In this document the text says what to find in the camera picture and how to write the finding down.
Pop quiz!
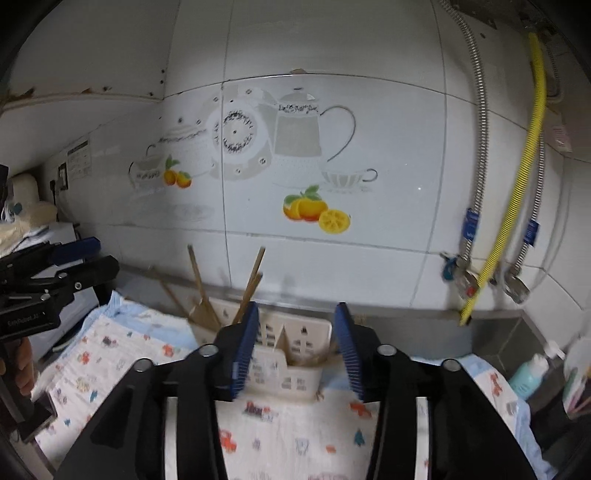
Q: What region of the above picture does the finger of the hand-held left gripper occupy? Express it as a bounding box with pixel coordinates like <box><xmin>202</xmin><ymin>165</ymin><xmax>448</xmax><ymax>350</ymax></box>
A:
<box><xmin>28</xmin><ymin>255</ymin><xmax>121</xmax><ymax>308</ymax></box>
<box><xmin>0</xmin><ymin>237</ymin><xmax>101</xmax><ymax>282</ymax></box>

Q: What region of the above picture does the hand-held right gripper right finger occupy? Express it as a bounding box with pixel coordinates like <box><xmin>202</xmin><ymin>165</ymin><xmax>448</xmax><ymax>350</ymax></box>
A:
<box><xmin>333</xmin><ymin>302</ymin><xmax>539</xmax><ymax>480</ymax></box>

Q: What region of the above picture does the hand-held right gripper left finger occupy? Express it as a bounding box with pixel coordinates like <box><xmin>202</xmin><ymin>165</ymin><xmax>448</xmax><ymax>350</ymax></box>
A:
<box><xmin>54</xmin><ymin>301</ymin><xmax>260</xmax><ymax>480</ymax></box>

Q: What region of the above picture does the cream plastic utensil holder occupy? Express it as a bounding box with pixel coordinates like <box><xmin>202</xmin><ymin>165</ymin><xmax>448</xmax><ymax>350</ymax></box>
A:
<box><xmin>191</xmin><ymin>298</ymin><xmax>333</xmax><ymax>402</ymax></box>

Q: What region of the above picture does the person's left hand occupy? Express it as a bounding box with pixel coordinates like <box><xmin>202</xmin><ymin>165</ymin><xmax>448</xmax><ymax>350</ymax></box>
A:
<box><xmin>14</xmin><ymin>339</ymin><xmax>37</xmax><ymax>403</ymax></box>

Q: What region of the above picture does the clear plastic bag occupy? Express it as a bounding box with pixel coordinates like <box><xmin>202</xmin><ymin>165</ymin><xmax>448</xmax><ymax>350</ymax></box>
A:
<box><xmin>0</xmin><ymin>203</ymin><xmax>58</xmax><ymax>254</ymax></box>

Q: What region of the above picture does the white kettle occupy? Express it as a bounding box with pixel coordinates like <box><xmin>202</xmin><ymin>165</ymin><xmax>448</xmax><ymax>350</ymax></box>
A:
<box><xmin>9</xmin><ymin>173</ymin><xmax>41</xmax><ymax>205</ymax></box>

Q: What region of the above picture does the printed cartoon blanket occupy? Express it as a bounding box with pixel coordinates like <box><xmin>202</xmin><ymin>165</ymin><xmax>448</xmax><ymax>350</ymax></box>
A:
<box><xmin>28</xmin><ymin>291</ymin><xmax>559</xmax><ymax>480</ymax></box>

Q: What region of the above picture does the metal water valve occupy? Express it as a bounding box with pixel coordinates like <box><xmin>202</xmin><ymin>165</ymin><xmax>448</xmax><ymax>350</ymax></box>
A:
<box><xmin>501</xmin><ymin>270</ymin><xmax>532</xmax><ymax>305</ymax></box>
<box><xmin>441</xmin><ymin>251</ymin><xmax>481</xmax><ymax>301</ymax></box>

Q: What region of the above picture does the teal plastic bottle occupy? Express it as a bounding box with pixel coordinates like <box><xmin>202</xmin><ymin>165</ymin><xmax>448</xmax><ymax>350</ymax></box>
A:
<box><xmin>508</xmin><ymin>342</ymin><xmax>566</xmax><ymax>400</ymax></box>

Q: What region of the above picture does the black utensil cup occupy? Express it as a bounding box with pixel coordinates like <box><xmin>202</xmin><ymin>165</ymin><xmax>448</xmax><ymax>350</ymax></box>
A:
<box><xmin>531</xmin><ymin>388</ymin><xmax>591</xmax><ymax>455</ymax></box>

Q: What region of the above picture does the white spatula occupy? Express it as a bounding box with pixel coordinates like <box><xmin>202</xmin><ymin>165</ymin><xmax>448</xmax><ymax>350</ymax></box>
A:
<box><xmin>563</xmin><ymin>337</ymin><xmax>591</xmax><ymax>393</ymax></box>

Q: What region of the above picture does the water heater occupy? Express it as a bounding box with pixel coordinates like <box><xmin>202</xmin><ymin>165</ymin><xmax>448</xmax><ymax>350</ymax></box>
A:
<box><xmin>450</xmin><ymin>0</ymin><xmax>568</xmax><ymax>35</ymax></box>

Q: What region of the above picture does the wall notice sticker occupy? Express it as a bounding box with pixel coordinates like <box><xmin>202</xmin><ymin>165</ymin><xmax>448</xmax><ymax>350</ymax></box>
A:
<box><xmin>66</xmin><ymin>138</ymin><xmax>92</xmax><ymax>178</ymax></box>

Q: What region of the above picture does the metal flexible hose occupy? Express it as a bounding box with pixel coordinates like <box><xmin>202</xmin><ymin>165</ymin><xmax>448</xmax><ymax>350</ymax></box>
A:
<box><xmin>438</xmin><ymin>0</ymin><xmax>490</xmax><ymax>259</ymax></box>
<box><xmin>505</xmin><ymin>41</ymin><xmax>561</xmax><ymax>287</ymax></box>

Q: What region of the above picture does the yellow gas hose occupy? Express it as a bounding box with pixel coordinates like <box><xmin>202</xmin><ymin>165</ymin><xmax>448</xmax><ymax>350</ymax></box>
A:
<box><xmin>459</xmin><ymin>31</ymin><xmax>548</xmax><ymax>326</ymax></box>

